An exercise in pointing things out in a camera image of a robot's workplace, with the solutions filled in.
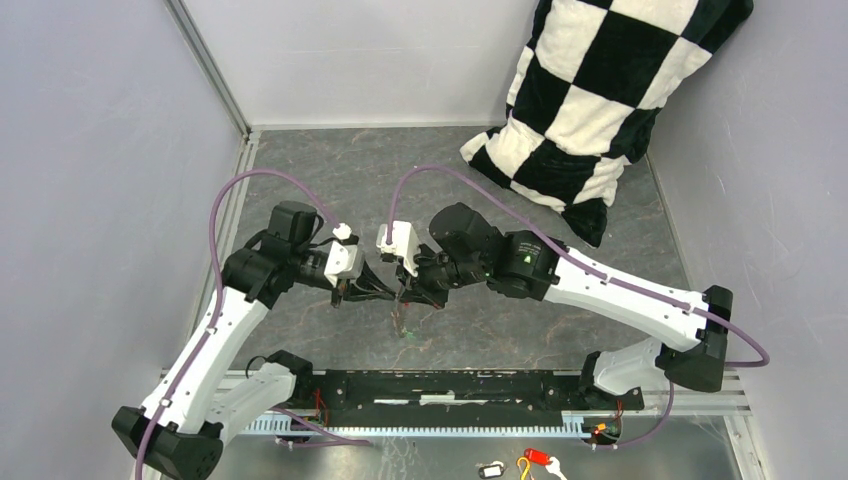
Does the red key tag bottom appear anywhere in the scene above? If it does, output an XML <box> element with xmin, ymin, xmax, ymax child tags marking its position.
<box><xmin>523</xmin><ymin>448</ymin><xmax>552</xmax><ymax>466</ymax></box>

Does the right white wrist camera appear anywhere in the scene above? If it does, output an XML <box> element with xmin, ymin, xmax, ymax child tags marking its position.
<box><xmin>376</xmin><ymin>221</ymin><xmax>421</xmax><ymax>277</ymax></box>

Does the black white checkered blanket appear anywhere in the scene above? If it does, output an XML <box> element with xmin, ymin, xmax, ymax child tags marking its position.
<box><xmin>460</xmin><ymin>0</ymin><xmax>754</xmax><ymax>247</ymax></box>

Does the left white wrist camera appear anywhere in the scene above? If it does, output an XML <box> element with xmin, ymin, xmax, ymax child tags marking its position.
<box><xmin>323</xmin><ymin>223</ymin><xmax>365</xmax><ymax>288</ymax></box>

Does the yellow carabiner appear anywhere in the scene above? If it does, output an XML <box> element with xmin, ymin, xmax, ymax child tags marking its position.
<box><xmin>516</xmin><ymin>456</ymin><xmax>534</xmax><ymax>480</ymax></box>

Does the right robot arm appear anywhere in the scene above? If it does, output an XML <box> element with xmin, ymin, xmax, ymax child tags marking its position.
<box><xmin>377</xmin><ymin>203</ymin><xmax>733</xmax><ymax>408</ymax></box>

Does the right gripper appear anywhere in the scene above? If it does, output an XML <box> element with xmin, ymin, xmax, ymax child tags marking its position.
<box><xmin>396</xmin><ymin>240</ymin><xmax>488</xmax><ymax>309</ymax></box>

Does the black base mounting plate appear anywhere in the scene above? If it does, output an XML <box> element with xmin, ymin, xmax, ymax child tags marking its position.
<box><xmin>280</xmin><ymin>370</ymin><xmax>645</xmax><ymax>428</ymax></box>

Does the red key tag with keyring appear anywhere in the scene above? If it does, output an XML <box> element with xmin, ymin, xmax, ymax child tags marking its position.
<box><xmin>391</xmin><ymin>295</ymin><xmax>407</xmax><ymax>338</ymax></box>

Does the white slotted cable duct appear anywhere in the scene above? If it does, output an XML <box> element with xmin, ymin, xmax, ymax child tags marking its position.
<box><xmin>242</xmin><ymin>413</ymin><xmax>590</xmax><ymax>439</ymax></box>

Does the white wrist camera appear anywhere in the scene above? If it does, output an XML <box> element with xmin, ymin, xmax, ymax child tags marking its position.
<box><xmin>323</xmin><ymin>223</ymin><xmax>365</xmax><ymax>288</ymax></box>
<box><xmin>376</xmin><ymin>221</ymin><xmax>421</xmax><ymax>277</ymax></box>

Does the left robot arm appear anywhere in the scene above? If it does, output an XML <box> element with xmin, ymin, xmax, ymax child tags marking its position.
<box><xmin>112</xmin><ymin>201</ymin><xmax>396</xmax><ymax>479</ymax></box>

